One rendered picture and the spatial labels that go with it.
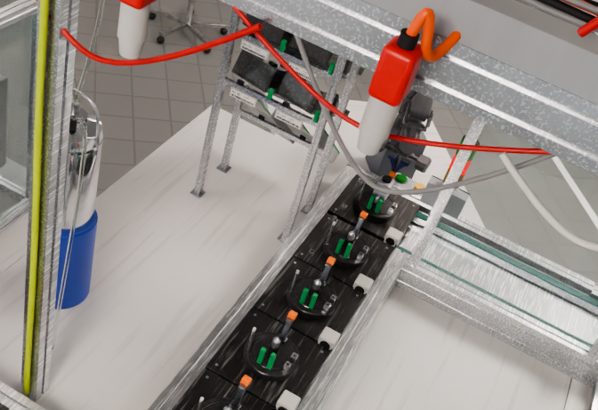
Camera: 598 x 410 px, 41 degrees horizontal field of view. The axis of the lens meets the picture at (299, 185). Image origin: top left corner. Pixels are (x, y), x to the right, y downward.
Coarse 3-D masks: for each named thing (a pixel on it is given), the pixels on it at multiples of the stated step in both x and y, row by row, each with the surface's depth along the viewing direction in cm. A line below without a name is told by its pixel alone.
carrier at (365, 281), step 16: (320, 224) 246; (336, 224) 247; (304, 240) 238; (320, 240) 240; (336, 240) 239; (352, 240) 235; (368, 240) 245; (304, 256) 233; (320, 256) 235; (336, 256) 233; (352, 256) 235; (368, 256) 240; (384, 256) 241; (336, 272) 231; (352, 272) 233; (368, 272) 234; (368, 288) 227
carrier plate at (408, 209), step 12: (348, 192) 261; (336, 204) 255; (348, 204) 256; (408, 204) 264; (348, 216) 252; (396, 216) 258; (408, 216) 259; (360, 228) 250; (372, 228) 250; (384, 228) 252; (396, 228) 253
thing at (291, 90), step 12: (288, 72) 231; (288, 84) 232; (300, 84) 230; (288, 96) 232; (300, 96) 230; (312, 96) 229; (324, 96) 230; (336, 96) 238; (300, 108) 230; (312, 108) 229; (336, 108) 243
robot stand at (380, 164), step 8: (392, 128) 280; (424, 136) 281; (392, 144) 277; (384, 152) 280; (416, 152) 282; (368, 160) 294; (376, 160) 286; (384, 160) 282; (400, 160) 283; (376, 168) 286; (384, 168) 284; (408, 168) 286; (408, 176) 289
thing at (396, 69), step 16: (416, 16) 96; (432, 16) 95; (400, 32) 98; (416, 32) 97; (432, 32) 97; (384, 48) 98; (400, 48) 98; (416, 48) 99; (448, 48) 103; (384, 64) 99; (400, 64) 98; (416, 64) 99; (384, 80) 100; (400, 80) 99; (384, 96) 101; (400, 96) 100; (368, 112) 104; (384, 112) 103; (368, 128) 105; (384, 128) 104; (368, 144) 106
